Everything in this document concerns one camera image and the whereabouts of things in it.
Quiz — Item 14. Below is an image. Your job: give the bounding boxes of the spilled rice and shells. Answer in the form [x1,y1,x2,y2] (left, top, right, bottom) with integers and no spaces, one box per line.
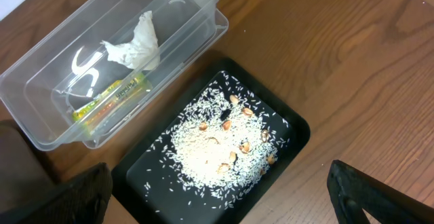
[164,86,278,203]

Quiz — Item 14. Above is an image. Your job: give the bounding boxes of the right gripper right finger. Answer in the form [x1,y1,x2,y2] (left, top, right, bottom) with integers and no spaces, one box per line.
[327,160,433,224]

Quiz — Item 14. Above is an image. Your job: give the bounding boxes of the black plastic tray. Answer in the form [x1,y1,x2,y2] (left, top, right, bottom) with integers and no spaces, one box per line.
[112,58,311,223]

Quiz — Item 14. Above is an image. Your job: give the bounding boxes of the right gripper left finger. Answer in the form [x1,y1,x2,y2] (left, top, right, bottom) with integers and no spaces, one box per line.
[1,163,113,224]

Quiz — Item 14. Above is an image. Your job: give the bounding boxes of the white tissue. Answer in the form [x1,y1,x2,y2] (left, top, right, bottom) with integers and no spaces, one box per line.
[101,11,160,71]

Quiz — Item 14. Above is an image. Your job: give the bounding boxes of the green orange snack wrapper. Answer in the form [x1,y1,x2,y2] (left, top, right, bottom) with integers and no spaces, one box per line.
[71,73,153,130]

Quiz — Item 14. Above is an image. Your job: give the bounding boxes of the clear plastic container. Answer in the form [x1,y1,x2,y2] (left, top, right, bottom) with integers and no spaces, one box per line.
[1,0,229,151]

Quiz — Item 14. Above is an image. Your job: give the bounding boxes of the dark brown serving tray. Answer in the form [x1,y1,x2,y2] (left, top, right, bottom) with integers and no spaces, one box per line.
[1,121,55,212]

